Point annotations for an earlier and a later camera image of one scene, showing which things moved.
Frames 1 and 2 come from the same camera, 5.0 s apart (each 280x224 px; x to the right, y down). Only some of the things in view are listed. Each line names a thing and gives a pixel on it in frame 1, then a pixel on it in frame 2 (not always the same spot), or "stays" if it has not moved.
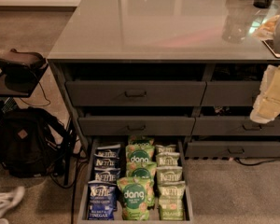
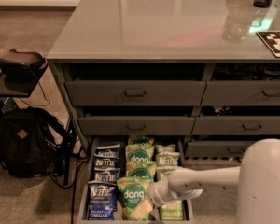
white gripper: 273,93 -> 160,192
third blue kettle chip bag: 105,161 stays
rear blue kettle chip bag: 108,151 stays
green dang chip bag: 137,196 stays
